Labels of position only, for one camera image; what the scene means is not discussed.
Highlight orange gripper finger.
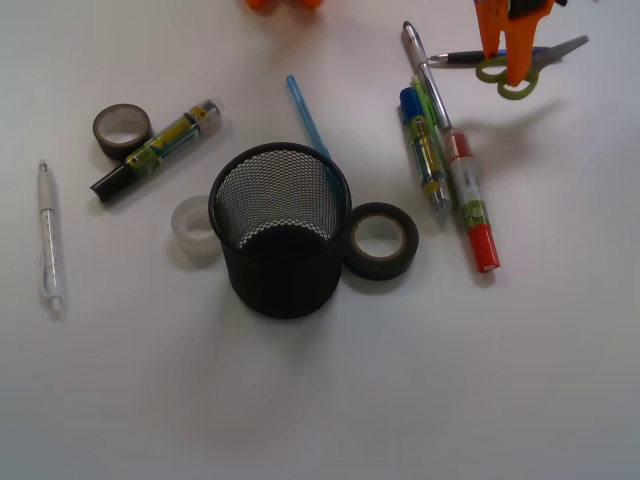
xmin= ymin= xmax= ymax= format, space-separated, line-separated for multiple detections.
xmin=474 ymin=0 xmax=510 ymax=59
xmin=505 ymin=0 xmax=554 ymax=86

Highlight green handled scissors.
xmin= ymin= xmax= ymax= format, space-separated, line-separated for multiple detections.
xmin=475 ymin=35 xmax=589 ymax=101

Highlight orange robot base part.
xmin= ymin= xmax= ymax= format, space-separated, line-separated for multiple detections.
xmin=243 ymin=0 xmax=326 ymax=12

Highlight black blue pen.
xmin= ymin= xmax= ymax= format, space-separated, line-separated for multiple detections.
xmin=428 ymin=47 xmax=550 ymax=65

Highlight silver ballpoint pen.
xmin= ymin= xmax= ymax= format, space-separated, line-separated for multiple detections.
xmin=401 ymin=21 xmax=452 ymax=133

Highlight green highlighter pen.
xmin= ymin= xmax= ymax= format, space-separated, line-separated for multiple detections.
xmin=410 ymin=75 xmax=455 ymax=205

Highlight blue plastic pen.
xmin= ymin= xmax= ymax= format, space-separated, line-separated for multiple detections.
xmin=286 ymin=75 xmax=331 ymax=159

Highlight black mesh pen holder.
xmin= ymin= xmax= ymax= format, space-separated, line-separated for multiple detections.
xmin=208 ymin=142 xmax=352 ymax=320

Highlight blue capped marker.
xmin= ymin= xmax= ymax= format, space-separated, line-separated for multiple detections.
xmin=399 ymin=87 xmax=451 ymax=222

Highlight red capped marker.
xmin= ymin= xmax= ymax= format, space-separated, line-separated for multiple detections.
xmin=444 ymin=129 xmax=500 ymax=274

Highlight black electrical tape roll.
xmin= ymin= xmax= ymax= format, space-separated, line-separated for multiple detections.
xmin=343 ymin=202 xmax=419 ymax=281

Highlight black capped marker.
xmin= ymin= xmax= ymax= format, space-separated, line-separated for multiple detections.
xmin=91 ymin=98 xmax=224 ymax=203

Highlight clear tape roll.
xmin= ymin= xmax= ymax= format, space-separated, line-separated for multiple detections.
xmin=171 ymin=195 xmax=221 ymax=259

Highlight brown tape roll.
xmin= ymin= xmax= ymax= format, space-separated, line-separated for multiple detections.
xmin=92 ymin=103 xmax=152 ymax=162

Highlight white mechanical pencil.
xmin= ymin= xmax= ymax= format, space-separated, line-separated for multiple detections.
xmin=37 ymin=159 xmax=66 ymax=321

